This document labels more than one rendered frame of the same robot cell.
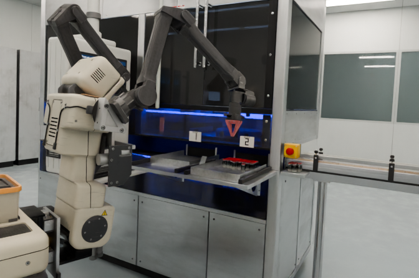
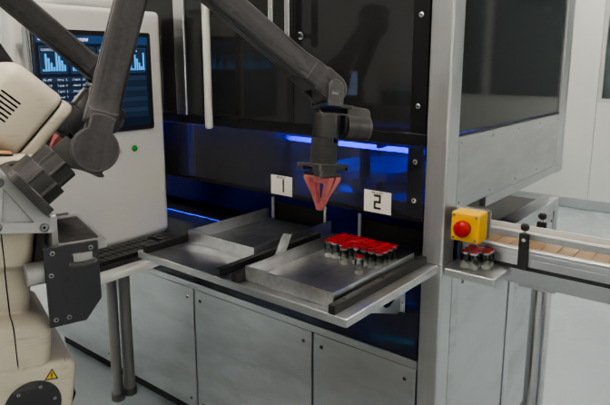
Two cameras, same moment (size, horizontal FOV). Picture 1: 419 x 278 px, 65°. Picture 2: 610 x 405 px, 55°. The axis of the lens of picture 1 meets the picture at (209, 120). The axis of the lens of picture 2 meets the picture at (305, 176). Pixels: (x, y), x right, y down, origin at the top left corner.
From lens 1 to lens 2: 45 cm
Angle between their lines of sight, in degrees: 13
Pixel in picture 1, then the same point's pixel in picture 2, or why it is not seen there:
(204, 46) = (240, 19)
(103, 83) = (18, 120)
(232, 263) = not seen: outside the picture
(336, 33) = not seen: outside the picture
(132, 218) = (186, 328)
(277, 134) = (437, 191)
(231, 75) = (309, 78)
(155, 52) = (116, 49)
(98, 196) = (34, 346)
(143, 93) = (83, 145)
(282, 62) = (447, 30)
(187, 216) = (276, 336)
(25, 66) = not seen: hidden behind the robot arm
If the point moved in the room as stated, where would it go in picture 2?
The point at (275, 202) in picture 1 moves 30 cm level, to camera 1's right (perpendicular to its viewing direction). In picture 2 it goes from (434, 330) to (556, 339)
